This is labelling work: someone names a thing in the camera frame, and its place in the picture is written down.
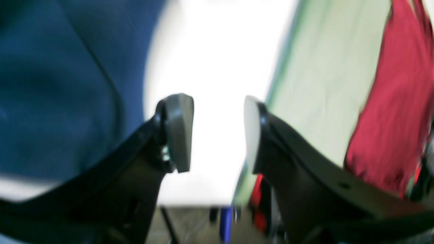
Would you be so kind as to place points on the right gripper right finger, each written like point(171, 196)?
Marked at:
point(319, 202)

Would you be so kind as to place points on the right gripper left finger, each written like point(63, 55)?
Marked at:
point(113, 202)

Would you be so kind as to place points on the dark blue t-shirt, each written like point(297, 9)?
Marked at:
point(71, 81)

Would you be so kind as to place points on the red clamp at table edge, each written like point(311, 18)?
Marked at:
point(259, 219)

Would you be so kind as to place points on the red cloth at left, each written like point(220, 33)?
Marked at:
point(387, 145)

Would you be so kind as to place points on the blue object at left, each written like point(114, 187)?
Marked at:
point(226, 214)

